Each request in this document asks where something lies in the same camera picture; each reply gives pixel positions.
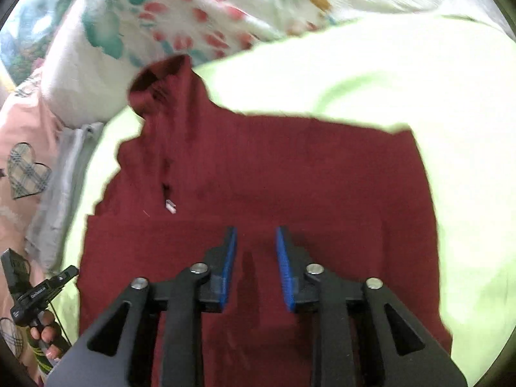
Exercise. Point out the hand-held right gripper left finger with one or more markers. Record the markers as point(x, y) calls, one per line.
point(229, 266)

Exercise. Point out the person's left hand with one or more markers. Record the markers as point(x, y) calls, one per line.
point(46, 336)

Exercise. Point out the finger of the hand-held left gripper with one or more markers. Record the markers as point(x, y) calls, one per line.
point(64, 276)

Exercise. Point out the light green bed sheet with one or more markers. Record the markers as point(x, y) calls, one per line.
point(403, 80)

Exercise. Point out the maroon knit sweater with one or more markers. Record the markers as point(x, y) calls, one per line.
point(262, 169)

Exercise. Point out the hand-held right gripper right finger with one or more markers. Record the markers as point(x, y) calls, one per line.
point(284, 270)

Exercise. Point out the pink heart-print pillow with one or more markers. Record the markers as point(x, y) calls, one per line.
point(24, 129)

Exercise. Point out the grey folded cloth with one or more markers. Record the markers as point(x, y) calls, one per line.
point(60, 193)

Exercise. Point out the gold-framed landscape painting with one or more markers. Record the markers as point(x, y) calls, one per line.
point(24, 40)

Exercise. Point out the floral white pillow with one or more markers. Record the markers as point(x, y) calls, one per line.
point(181, 8)

